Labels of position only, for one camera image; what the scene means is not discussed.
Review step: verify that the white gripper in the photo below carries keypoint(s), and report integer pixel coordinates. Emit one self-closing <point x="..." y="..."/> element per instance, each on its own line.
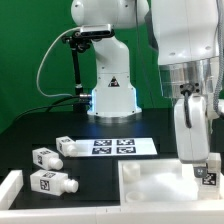
<point x="192" y="143"/>

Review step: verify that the white marker sheet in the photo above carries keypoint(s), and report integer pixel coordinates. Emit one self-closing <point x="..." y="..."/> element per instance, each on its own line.
<point x="116" y="147"/>

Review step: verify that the white square table top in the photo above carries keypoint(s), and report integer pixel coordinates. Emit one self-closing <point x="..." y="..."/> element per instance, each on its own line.
<point x="159" y="180"/>

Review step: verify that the white U-shaped fence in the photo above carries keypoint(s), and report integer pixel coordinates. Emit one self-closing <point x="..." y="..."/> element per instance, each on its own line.
<point x="191" y="212"/>

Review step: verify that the grey camera on stand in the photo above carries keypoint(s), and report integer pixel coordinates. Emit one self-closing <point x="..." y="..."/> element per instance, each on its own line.
<point x="93" y="31"/>

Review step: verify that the black camera stand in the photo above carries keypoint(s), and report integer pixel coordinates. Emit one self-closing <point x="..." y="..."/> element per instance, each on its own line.
<point x="79" y="42"/>

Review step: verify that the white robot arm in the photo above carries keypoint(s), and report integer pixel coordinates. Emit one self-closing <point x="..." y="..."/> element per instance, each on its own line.
<point x="188" y="36"/>

